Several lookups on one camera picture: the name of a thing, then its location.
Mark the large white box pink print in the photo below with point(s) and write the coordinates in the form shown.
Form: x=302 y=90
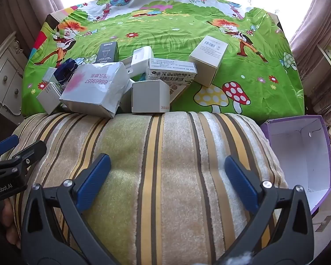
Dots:
x=96 y=88

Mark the cartoon printed bed sheet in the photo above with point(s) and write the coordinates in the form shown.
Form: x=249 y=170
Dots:
x=168 y=33

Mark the cream carved dresser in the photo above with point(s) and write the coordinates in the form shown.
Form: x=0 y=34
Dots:
x=5 y=82

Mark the white cube box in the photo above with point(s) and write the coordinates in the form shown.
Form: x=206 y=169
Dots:
x=149 y=96

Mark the white plastic holder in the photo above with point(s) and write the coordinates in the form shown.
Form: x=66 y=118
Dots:
x=140 y=59

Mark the white barcode box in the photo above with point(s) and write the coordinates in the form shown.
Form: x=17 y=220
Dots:
x=207 y=60

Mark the long white box black text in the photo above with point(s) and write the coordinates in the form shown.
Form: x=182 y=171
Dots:
x=171 y=73

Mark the purple cardboard box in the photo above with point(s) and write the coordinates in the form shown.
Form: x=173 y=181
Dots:
x=292 y=154

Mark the mauve curtain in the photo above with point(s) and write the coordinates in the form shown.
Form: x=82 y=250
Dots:
x=314 y=27
x=35 y=2

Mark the person's left hand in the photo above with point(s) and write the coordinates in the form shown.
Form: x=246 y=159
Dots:
x=9 y=218

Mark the dark blue plastic object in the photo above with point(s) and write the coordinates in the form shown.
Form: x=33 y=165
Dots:
x=66 y=71

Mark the small white box grey text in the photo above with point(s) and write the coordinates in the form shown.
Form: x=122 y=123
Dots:
x=48 y=99

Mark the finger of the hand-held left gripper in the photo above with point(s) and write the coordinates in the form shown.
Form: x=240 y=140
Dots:
x=5 y=145
x=30 y=153

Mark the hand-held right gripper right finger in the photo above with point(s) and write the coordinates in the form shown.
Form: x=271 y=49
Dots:
x=242 y=183

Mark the black product box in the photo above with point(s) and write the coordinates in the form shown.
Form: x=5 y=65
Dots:
x=107 y=52

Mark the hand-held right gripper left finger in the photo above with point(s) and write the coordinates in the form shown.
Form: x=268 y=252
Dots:
x=95 y=178

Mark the white box red logo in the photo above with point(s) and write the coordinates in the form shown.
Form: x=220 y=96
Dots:
x=179 y=92

